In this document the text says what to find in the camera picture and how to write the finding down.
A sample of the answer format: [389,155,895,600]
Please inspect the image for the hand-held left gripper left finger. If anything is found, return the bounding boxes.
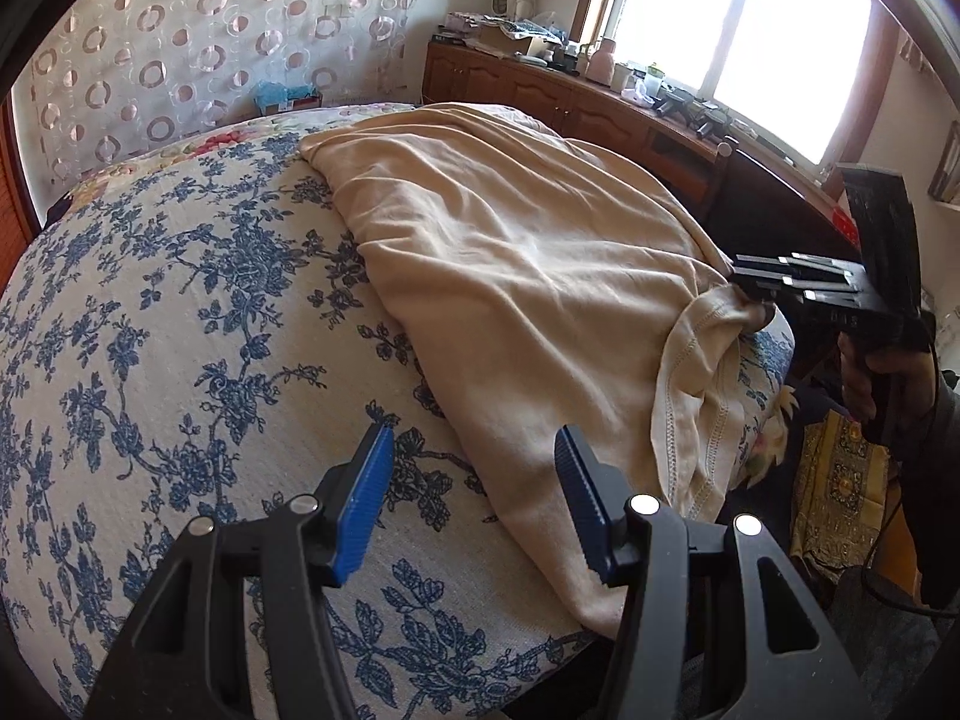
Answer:
[82,424,397,720]

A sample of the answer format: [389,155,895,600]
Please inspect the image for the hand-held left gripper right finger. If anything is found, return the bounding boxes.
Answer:
[553,426,875,720]

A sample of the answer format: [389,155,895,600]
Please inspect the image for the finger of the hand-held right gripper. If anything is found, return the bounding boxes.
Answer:
[752,277,865,305]
[730,253,856,280]

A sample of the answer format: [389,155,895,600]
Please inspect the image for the beige printed t-shirt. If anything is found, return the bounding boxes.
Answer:
[300,101,779,640]

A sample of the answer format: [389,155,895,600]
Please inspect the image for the person's right forearm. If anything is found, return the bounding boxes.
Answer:
[896,360,960,610]

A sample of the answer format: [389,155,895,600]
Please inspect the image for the person's right hand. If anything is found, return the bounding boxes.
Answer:
[837,334,902,441]

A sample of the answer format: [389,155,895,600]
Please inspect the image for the black devices on cabinet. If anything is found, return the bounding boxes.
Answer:
[652,88,732,137]

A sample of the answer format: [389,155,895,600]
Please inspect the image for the yellow patterned cloth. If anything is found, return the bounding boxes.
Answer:
[790,411,902,587]

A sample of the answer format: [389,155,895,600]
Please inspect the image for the window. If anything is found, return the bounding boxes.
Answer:
[583,0,905,175]

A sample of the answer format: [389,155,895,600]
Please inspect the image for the blue floral bed sheet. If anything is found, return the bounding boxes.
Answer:
[0,101,797,720]

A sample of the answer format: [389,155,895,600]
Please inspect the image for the pink thermos jug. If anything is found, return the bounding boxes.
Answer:
[586,37,618,84]

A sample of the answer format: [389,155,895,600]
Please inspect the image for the wooden cabinet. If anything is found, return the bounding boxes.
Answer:
[422,40,860,245]

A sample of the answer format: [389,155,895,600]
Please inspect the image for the box with blue cloth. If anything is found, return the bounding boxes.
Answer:
[251,81,325,115]

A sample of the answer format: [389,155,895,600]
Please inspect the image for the wooden slatted wardrobe door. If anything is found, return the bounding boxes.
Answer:
[0,101,40,241]

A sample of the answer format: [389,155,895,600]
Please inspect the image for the sheer circle-pattern curtain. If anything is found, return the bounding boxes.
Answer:
[13,0,437,190]

